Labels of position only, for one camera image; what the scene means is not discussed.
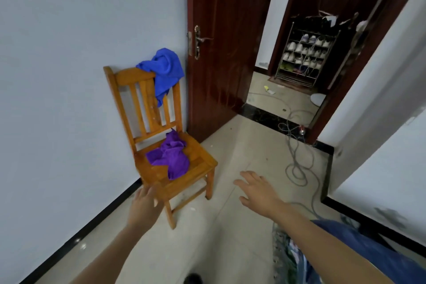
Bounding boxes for person's right hand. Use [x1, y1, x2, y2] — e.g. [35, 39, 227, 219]
[233, 170, 285, 218]

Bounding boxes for person's left hand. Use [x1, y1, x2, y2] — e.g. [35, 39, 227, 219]
[128, 184, 164, 231]

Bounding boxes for purple cloth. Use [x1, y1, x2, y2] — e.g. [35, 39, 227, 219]
[145, 129, 191, 181]

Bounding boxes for blue cloth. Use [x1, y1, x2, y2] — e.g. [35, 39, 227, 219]
[135, 48, 185, 108]

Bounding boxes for person's right forearm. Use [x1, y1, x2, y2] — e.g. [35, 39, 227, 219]
[272, 203, 387, 284]

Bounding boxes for person's left forearm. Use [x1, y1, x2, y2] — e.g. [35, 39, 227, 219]
[71, 224, 150, 284]

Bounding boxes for wooden chair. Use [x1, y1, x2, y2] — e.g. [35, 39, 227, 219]
[103, 66, 219, 229]

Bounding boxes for white standing fan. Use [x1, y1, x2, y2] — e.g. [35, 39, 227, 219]
[310, 12, 370, 107]

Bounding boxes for rows of white shoes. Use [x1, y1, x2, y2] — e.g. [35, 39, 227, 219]
[281, 33, 335, 73]

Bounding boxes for dark brown wooden door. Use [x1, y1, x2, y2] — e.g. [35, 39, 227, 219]
[186, 0, 280, 143]

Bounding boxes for dark brown door frame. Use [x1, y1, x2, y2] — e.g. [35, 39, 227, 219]
[305, 0, 426, 145]

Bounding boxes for metal wire shoe rack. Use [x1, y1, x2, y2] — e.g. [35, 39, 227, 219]
[274, 20, 341, 89]

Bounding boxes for metal door handle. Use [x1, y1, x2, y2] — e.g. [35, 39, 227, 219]
[194, 25, 213, 60]

